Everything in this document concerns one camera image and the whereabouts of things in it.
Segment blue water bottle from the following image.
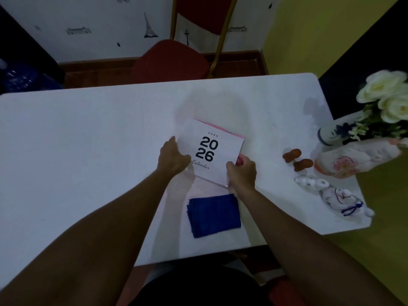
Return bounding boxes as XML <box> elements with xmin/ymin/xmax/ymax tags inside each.
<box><xmin>0</xmin><ymin>58</ymin><xmax>62</xmax><ymax>93</ymax></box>

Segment person's right forearm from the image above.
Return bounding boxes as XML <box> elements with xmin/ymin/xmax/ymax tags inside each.
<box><xmin>234</xmin><ymin>184</ymin><xmax>406</xmax><ymax>306</ymax></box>

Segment person's left forearm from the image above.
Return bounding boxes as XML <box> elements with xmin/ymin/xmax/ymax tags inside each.
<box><xmin>0</xmin><ymin>169</ymin><xmax>180</xmax><ymax>306</ymax></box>

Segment white artificial flowers bouquet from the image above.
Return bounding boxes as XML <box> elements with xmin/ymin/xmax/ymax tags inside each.
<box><xmin>348</xmin><ymin>70</ymin><xmax>408</xmax><ymax>141</ymax></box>

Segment person's left hand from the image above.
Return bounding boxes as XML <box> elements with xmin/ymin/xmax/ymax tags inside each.
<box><xmin>157</xmin><ymin>136</ymin><xmax>192</xmax><ymax>179</ymax></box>

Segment white desk calendar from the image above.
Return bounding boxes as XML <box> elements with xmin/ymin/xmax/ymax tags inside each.
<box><xmin>175</xmin><ymin>118</ymin><xmax>245</xmax><ymax>188</ymax></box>

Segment small brown figurine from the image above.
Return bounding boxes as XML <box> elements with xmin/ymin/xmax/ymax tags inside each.
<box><xmin>283</xmin><ymin>149</ymin><xmax>302</xmax><ymax>163</ymax></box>
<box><xmin>293</xmin><ymin>159</ymin><xmax>314</xmax><ymax>173</ymax></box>

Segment red padded chair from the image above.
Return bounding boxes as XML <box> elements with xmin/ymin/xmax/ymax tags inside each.
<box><xmin>131</xmin><ymin>0</ymin><xmax>239</xmax><ymax>84</ymax></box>

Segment white vase pink flower print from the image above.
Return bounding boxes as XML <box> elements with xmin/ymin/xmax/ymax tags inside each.
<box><xmin>314</xmin><ymin>137</ymin><xmax>408</xmax><ymax>180</ymax></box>

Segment folded blue cloth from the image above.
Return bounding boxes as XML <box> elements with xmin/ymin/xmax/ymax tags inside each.
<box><xmin>186</xmin><ymin>194</ymin><xmax>242</xmax><ymax>239</ymax></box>

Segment white ceramic rabbit figurine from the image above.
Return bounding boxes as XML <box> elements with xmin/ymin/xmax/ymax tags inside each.
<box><xmin>294</xmin><ymin>175</ymin><xmax>329</xmax><ymax>192</ymax></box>

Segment person's right hand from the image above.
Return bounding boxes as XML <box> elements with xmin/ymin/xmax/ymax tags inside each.
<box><xmin>226</xmin><ymin>154</ymin><xmax>257</xmax><ymax>197</ymax></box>

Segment blue and white vase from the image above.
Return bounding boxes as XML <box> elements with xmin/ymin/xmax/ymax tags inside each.
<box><xmin>317</xmin><ymin>122</ymin><xmax>358</xmax><ymax>146</ymax></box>

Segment person's black shorts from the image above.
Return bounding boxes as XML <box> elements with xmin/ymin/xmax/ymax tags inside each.
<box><xmin>130</xmin><ymin>264</ymin><xmax>272</xmax><ymax>306</ymax></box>

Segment white cat figurine blue bow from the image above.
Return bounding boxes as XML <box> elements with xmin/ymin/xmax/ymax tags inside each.
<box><xmin>319</xmin><ymin>186</ymin><xmax>375</xmax><ymax>219</ymax></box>

